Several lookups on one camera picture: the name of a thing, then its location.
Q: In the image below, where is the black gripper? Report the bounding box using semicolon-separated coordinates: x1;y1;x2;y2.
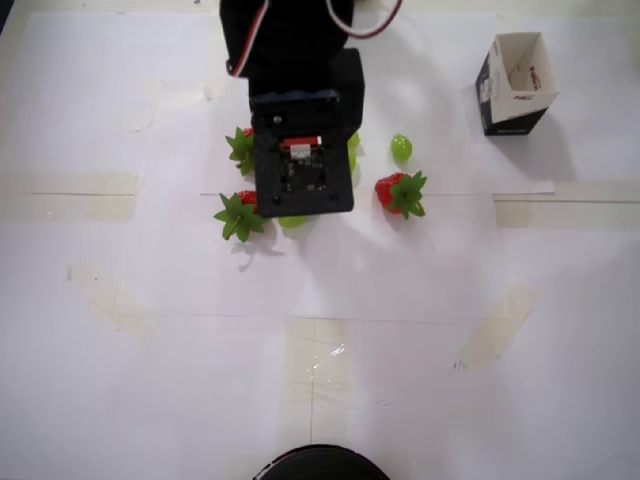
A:
330;47;367;147

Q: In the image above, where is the red white black servo cable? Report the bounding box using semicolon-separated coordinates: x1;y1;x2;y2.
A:
225;0;272;80
324;0;404;40

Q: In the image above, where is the clear tape strip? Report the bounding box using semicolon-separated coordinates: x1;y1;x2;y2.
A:
457;284;541;372
127;78;209;134
202;0;232;100
0;171;140;225
493;180;640;230
66;261;162;347
285;317;351;404

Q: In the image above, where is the black round object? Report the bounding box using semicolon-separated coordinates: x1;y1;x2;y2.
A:
252;443;390;480

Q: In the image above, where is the red plastic strawberry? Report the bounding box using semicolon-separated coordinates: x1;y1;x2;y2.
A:
374;169;429;221
223;126;256;177
213;189;272;245

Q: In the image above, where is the white black cardboard box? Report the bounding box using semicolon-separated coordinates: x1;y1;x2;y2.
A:
474;31;560;138

